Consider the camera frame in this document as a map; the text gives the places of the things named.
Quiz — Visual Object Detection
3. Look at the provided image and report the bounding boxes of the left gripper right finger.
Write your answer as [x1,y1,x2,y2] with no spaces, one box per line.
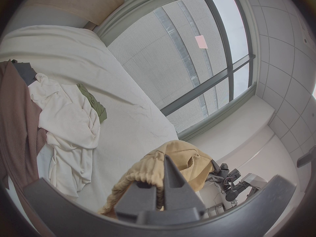
[163,154,206,216]

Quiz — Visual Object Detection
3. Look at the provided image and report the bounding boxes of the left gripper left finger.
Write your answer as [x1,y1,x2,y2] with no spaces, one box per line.
[114,181,158,218]

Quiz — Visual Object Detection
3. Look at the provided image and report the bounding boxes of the tan shorts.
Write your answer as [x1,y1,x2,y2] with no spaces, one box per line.
[97,140,215,216]

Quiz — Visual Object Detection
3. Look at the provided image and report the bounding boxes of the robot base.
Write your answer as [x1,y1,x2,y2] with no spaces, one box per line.
[205,201,228,217]

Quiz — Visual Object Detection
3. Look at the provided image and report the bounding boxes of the bed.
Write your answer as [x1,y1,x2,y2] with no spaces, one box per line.
[0,0,181,222]

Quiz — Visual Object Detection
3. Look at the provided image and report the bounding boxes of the green garment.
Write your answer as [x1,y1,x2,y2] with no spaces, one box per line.
[76,83,108,123]

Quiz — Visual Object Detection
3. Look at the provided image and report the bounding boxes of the white garment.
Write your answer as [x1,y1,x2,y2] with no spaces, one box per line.
[28,73,101,198]

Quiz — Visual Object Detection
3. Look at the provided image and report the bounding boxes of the window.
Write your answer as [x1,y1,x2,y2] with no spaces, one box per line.
[92,0,262,142]

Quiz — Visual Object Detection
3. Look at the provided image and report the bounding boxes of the brown garment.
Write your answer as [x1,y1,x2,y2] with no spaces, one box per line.
[0,61,48,231]

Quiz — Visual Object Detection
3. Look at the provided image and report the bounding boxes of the dark grey garment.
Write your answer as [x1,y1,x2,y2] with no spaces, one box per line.
[11,59,38,86]

